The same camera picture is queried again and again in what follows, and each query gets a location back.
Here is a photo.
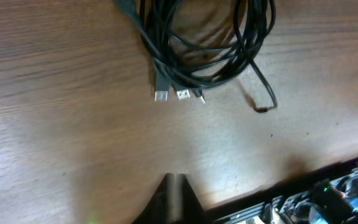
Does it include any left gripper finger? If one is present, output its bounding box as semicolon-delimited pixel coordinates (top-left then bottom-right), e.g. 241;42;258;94
132;173;210;224

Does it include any black USB cable thick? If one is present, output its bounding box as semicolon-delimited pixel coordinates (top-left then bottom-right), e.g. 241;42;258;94
113;0;170;102

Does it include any thin black micro-USB cable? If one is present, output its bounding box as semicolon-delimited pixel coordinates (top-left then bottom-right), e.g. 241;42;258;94
191;0;278;113

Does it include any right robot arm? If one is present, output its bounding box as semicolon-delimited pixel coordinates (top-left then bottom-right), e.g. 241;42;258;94
206;157;358;223

